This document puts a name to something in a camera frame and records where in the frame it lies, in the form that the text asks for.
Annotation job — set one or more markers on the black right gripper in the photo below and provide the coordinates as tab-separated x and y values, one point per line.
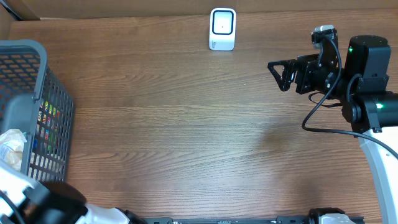
302	65

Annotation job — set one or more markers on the beige pastry snack bag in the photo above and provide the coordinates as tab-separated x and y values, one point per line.
12	148

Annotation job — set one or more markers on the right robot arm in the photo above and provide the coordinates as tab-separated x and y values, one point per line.
360	86

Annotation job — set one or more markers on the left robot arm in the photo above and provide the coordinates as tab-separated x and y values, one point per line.
26	200

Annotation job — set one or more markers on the white barcode scanner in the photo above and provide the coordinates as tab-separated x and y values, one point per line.
222	31

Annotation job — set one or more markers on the grey plastic mesh basket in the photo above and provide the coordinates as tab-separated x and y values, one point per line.
34	101

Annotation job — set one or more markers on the cardboard back board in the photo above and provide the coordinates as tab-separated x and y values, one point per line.
83	9

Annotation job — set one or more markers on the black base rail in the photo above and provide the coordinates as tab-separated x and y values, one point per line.
314	216

